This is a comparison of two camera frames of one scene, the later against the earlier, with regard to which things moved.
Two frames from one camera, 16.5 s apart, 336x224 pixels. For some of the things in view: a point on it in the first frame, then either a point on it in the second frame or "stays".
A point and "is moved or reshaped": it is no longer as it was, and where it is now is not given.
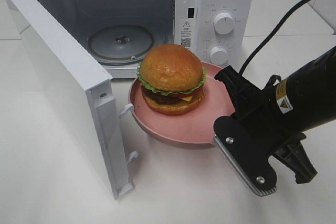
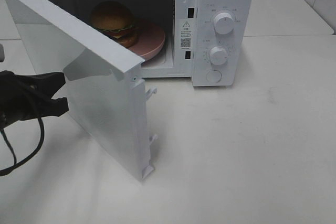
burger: (172, 78) → (115, 21)
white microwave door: (86, 91) is moved or reshaped
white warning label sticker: (187, 32) stays
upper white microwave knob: (224, 23) stays
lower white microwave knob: (218, 55) stays
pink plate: (195, 130) → (150, 41)
